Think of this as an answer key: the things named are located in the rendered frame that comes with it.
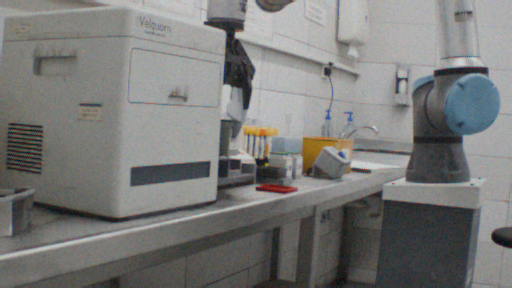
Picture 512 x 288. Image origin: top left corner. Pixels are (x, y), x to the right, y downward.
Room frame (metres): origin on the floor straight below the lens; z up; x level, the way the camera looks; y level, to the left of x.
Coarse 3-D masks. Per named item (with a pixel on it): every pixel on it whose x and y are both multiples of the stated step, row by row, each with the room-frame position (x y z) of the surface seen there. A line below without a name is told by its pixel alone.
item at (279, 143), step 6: (276, 138) 1.63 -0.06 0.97; (282, 138) 1.62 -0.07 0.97; (288, 138) 1.63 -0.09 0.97; (294, 138) 1.66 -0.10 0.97; (300, 138) 1.69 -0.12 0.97; (276, 144) 1.63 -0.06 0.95; (282, 144) 1.62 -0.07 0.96; (288, 144) 1.63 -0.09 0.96; (294, 144) 1.66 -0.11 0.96; (300, 144) 1.69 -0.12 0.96; (276, 150) 1.63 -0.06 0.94; (282, 150) 1.62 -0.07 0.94; (288, 150) 1.64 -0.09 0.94; (294, 150) 1.67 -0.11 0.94; (300, 150) 1.70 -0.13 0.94
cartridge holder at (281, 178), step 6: (258, 168) 1.42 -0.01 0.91; (264, 168) 1.41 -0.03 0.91; (270, 168) 1.41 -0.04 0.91; (276, 168) 1.45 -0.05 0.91; (282, 168) 1.43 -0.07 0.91; (258, 174) 1.42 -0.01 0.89; (264, 174) 1.41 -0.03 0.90; (270, 174) 1.41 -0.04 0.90; (276, 174) 1.40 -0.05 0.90; (282, 174) 1.42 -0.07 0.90; (258, 180) 1.42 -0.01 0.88; (264, 180) 1.41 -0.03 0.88; (270, 180) 1.40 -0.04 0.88; (276, 180) 1.40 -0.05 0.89; (282, 180) 1.39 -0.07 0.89; (288, 180) 1.41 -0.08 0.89
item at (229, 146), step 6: (222, 126) 1.14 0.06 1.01; (228, 126) 1.14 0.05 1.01; (222, 132) 1.14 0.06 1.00; (228, 132) 1.14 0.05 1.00; (222, 138) 1.14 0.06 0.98; (228, 138) 1.14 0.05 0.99; (234, 138) 1.15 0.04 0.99; (222, 144) 1.14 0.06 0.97; (228, 144) 1.14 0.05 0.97; (234, 144) 1.16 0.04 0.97; (222, 150) 1.14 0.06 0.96; (228, 150) 1.14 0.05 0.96; (234, 150) 1.16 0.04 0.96
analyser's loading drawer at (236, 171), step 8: (224, 160) 1.13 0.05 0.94; (232, 160) 1.18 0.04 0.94; (240, 160) 1.17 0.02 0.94; (224, 168) 1.13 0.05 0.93; (232, 168) 1.18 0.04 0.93; (240, 168) 1.17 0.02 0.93; (248, 168) 1.22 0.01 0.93; (256, 168) 1.22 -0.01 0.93; (224, 176) 1.13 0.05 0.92; (232, 176) 1.14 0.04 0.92; (240, 176) 1.16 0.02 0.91; (248, 176) 1.19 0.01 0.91
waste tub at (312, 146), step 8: (296, 136) 1.75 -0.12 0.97; (304, 136) 1.80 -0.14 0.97; (312, 136) 1.86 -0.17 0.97; (320, 136) 1.86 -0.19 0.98; (304, 144) 1.74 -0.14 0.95; (312, 144) 1.73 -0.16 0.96; (320, 144) 1.72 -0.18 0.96; (328, 144) 1.71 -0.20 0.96; (336, 144) 1.70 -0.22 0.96; (344, 144) 1.74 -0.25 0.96; (352, 144) 1.81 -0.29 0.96; (304, 152) 1.74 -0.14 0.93; (312, 152) 1.73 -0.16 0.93; (320, 152) 1.72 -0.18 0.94; (344, 152) 1.74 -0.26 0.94; (304, 160) 1.74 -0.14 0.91; (312, 160) 1.73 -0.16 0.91; (304, 168) 1.74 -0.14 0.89
